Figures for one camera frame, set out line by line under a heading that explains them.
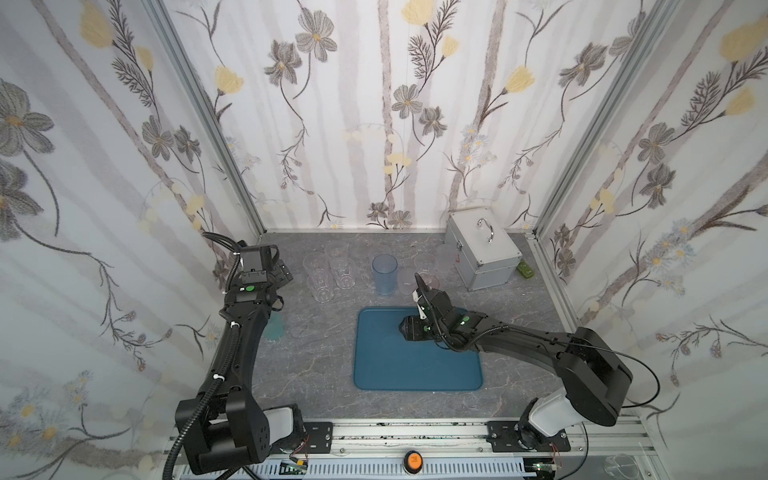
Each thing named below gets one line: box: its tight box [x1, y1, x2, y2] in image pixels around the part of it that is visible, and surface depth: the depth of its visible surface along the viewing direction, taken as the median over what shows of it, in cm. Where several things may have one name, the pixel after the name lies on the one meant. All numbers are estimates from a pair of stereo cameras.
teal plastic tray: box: [353, 307, 483, 391], surface depth 86 cm
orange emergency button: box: [403, 450, 423, 474], surface depth 65 cm
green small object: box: [516, 261, 535, 278], surface depth 109 cm
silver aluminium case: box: [444, 207, 523, 292], surface depth 100 cm
